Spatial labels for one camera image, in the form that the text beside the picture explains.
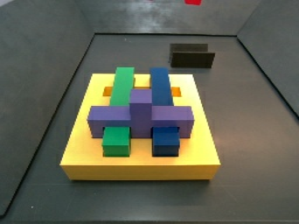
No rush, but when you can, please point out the red E-shaped block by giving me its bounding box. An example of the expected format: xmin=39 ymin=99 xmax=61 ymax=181
xmin=185 ymin=0 xmax=202 ymax=5

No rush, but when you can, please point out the purple cross block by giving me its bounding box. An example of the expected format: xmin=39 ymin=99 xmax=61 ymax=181
xmin=89 ymin=89 xmax=194 ymax=138

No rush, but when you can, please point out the green bar block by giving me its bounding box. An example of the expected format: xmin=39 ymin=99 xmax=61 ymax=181
xmin=102 ymin=67 xmax=135 ymax=157

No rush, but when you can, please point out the blue bar block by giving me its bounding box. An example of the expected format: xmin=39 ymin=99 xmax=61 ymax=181
xmin=150 ymin=67 xmax=181 ymax=157

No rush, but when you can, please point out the yellow base board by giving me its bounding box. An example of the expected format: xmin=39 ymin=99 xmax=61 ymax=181
xmin=61 ymin=73 xmax=221 ymax=180

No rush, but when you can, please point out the black angled holder bracket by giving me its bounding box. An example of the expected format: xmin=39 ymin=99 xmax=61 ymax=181
xmin=170 ymin=44 xmax=215 ymax=68

